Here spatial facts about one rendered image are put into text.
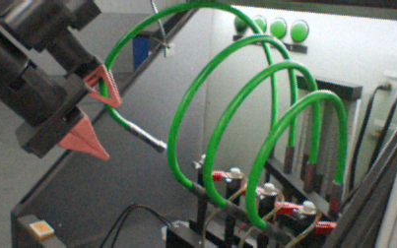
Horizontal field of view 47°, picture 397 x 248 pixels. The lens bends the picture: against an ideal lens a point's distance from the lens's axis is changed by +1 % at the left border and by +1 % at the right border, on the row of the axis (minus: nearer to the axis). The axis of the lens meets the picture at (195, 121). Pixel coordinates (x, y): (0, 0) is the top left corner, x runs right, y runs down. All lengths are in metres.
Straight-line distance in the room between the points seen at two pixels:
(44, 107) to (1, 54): 0.07
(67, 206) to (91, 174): 0.09
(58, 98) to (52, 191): 0.57
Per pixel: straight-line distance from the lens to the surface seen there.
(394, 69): 0.95
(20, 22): 0.52
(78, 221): 1.16
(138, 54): 7.01
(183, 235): 0.93
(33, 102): 0.53
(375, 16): 0.93
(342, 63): 1.00
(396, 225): 0.69
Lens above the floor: 1.45
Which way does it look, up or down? 16 degrees down
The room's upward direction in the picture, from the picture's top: 4 degrees clockwise
